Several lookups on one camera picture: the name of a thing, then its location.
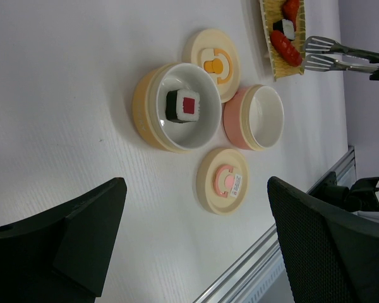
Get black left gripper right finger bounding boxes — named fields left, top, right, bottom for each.
left=267, top=177, right=379, bottom=302

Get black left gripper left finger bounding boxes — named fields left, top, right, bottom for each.
left=0, top=177, right=127, bottom=302

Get metal serving tongs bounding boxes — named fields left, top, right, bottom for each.
left=301, top=36, right=379, bottom=74

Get red toy sausage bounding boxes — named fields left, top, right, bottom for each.
left=270, top=30, right=303, bottom=67

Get green sushi roll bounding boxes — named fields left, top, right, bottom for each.
left=272, top=19, right=296, bottom=41

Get red sushi roll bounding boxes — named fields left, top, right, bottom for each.
left=165, top=88, right=200, bottom=123

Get pink lunch box bowl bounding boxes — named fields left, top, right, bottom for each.
left=222, top=85, right=284, bottom=151

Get yellow lunch box bowl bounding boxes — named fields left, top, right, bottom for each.
left=132, top=63, right=222, bottom=153

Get bamboo serving tray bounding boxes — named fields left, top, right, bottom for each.
left=260, top=0, right=306, bottom=80

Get aluminium mounting rail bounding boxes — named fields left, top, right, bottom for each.
left=194, top=145, right=356, bottom=303

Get cream lid pink handle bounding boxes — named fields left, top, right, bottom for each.
left=195, top=148, right=250, bottom=215

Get cream lid yellow handle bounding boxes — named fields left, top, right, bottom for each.
left=182, top=28, right=241, bottom=103

